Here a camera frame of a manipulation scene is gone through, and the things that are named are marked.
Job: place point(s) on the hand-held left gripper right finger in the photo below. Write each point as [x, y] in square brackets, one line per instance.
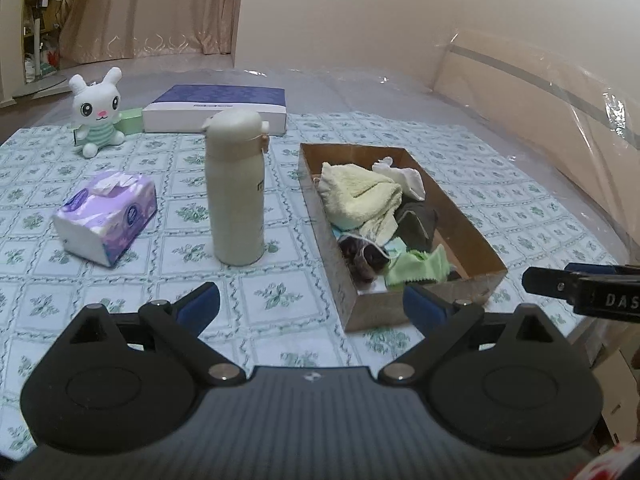
[425, 305]

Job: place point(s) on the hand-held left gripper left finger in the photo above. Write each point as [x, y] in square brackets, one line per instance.
[197, 305]

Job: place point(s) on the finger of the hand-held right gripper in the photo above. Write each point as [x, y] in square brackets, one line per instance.
[550, 282]
[595, 268]

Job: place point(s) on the light green cloth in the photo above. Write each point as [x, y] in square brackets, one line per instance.
[415, 267]

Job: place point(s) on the brown cardboard box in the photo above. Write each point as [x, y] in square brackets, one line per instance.
[375, 312]

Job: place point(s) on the blue face mask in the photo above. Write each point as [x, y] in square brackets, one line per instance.
[397, 249]

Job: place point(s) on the brown scrunchie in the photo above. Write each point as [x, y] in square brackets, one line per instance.
[362, 257]

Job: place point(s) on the dark grey cloth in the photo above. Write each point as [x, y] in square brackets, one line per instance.
[417, 225]

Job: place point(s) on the pale yellow towel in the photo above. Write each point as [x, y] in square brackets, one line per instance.
[355, 190]

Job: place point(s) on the cream thermos bottle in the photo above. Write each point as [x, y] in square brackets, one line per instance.
[235, 190]

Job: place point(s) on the purple tissue pack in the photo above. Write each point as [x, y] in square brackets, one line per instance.
[110, 220]

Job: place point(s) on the red white patterned cloth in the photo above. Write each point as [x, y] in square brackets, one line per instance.
[610, 467]

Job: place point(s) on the light green box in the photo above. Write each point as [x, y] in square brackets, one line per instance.
[132, 120]

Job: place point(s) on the white and blue flat box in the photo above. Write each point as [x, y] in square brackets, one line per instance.
[220, 95]

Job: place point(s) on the white plush bunny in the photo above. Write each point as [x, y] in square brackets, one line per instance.
[97, 105]

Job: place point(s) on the beige curtain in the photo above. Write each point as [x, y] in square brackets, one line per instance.
[150, 5]

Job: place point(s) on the cluttered shelf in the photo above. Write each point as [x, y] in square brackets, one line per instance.
[40, 25]

